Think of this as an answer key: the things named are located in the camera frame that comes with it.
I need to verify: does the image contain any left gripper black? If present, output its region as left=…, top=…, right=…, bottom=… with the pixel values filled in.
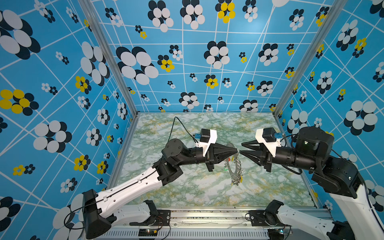
left=176, top=141, right=236, bottom=172

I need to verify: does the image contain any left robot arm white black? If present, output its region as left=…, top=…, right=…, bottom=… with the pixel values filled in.
left=82, top=139, right=238, bottom=240

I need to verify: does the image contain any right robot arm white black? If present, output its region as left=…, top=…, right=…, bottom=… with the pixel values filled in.
left=240, top=127, right=384, bottom=240

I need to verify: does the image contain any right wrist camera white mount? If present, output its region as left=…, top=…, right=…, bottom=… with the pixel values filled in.
left=255, top=127, right=283, bottom=157

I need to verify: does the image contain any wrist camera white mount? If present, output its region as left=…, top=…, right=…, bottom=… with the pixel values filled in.
left=255, top=127, right=283, bottom=157
left=196, top=129, right=218, bottom=157

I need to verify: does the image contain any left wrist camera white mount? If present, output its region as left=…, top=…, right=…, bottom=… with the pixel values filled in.
left=196, top=129, right=218, bottom=157

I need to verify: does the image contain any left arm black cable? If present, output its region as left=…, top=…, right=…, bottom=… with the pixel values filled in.
left=62, top=116, right=199, bottom=231

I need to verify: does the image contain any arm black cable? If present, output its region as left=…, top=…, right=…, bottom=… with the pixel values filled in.
left=278, top=133, right=376, bottom=217
left=62, top=116, right=199, bottom=231

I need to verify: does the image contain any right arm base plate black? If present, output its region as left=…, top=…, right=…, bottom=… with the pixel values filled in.
left=245, top=210, right=290, bottom=228

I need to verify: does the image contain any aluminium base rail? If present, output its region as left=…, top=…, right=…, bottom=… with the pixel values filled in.
left=102, top=205, right=335, bottom=240

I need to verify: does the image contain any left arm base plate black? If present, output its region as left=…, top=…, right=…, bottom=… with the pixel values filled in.
left=139, top=210, right=171, bottom=227

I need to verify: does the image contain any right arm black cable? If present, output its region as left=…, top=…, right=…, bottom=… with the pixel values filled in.
left=278, top=133, right=376, bottom=217

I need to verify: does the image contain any right corner aluminium post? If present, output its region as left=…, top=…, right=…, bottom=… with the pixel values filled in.
left=273, top=0, right=348, bottom=121

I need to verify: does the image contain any corner aluminium post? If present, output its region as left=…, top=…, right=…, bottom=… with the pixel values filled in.
left=79, top=0, right=138, bottom=120
left=273, top=0, right=348, bottom=121

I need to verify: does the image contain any left corner aluminium post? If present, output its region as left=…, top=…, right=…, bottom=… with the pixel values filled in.
left=79, top=0, right=138, bottom=120

